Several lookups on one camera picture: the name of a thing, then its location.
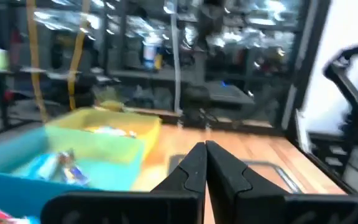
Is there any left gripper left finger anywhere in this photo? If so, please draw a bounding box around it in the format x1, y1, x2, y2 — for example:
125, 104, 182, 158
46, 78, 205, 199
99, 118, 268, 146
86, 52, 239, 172
40, 141, 208, 224

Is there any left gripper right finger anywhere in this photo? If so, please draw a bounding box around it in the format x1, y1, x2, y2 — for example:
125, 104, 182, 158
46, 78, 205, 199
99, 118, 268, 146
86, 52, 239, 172
206, 139, 358, 224

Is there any silver granola bar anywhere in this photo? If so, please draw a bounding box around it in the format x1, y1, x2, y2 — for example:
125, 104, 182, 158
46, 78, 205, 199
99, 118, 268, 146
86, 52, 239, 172
85, 125, 138, 139

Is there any red granola bar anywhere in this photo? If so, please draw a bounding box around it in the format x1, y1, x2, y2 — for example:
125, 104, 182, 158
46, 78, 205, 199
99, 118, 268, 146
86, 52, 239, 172
0, 207, 33, 224

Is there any teal plastic bin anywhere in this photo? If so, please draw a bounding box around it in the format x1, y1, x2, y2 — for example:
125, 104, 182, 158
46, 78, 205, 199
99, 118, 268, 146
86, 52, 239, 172
0, 126, 145, 192

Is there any yellow plastic bin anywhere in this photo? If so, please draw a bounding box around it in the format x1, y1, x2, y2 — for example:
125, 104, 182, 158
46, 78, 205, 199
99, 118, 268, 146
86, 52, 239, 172
44, 108, 163, 163

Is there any black side desk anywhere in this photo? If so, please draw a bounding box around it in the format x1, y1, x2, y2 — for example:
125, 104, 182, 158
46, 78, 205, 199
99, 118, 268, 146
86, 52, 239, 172
208, 81, 256, 106

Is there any blue plastic bin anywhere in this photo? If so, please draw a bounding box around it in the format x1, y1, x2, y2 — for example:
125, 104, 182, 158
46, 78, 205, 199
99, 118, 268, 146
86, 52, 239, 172
0, 172, 103, 224

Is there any white rod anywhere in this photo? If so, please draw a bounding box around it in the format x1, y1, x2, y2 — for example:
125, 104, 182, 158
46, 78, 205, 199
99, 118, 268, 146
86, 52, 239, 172
170, 0, 182, 113

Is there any cluttered storage shelf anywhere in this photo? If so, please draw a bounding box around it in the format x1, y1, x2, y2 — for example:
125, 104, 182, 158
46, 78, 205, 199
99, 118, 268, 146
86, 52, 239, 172
104, 0, 301, 82

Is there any black frame post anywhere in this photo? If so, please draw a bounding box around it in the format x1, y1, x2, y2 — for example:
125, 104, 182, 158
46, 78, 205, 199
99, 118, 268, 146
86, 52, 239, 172
285, 0, 333, 142

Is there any yellow extension cable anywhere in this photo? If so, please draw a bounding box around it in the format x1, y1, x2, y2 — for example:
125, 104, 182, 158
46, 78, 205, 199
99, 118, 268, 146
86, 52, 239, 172
25, 0, 48, 123
67, 0, 92, 111

